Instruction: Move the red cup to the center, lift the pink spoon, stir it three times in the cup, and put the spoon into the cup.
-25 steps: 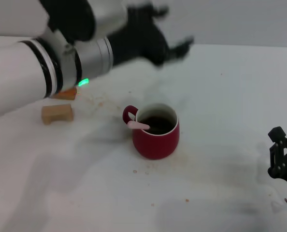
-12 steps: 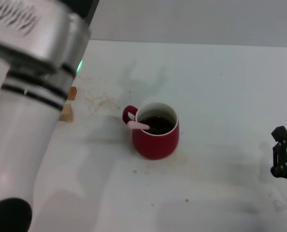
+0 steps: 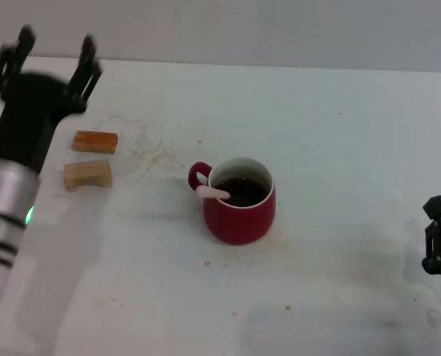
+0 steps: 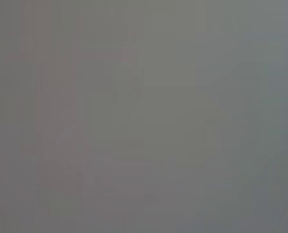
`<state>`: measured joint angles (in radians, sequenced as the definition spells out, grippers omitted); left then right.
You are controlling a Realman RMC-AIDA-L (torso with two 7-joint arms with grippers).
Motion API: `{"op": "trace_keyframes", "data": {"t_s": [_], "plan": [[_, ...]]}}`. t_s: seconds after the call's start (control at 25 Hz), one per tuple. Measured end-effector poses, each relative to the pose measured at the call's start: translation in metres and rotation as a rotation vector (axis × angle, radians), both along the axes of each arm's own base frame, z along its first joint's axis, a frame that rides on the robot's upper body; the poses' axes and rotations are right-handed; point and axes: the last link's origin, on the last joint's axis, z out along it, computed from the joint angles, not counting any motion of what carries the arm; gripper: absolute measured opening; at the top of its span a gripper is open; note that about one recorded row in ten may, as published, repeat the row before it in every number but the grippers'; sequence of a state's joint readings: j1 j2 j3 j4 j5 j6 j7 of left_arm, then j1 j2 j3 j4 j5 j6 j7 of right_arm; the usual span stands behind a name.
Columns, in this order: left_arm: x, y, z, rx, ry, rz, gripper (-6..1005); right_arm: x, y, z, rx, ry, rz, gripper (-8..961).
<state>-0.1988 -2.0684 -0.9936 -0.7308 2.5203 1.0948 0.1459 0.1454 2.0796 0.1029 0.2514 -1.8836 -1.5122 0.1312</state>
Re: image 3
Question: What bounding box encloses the dark coffee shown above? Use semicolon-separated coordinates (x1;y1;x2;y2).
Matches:
215;177;272;208

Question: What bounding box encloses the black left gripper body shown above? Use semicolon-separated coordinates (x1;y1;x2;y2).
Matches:
0;73;74;176

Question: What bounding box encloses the pink handled metal spoon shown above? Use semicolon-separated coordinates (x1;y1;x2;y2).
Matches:
195;185;232;202

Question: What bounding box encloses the plain wooden block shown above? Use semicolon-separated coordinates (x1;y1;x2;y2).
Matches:
64;159;114;193

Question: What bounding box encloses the red ceramic cup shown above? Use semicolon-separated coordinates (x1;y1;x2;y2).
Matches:
188;157;277;247

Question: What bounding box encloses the orange stained wooden block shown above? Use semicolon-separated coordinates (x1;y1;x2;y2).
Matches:
71;130;119;156

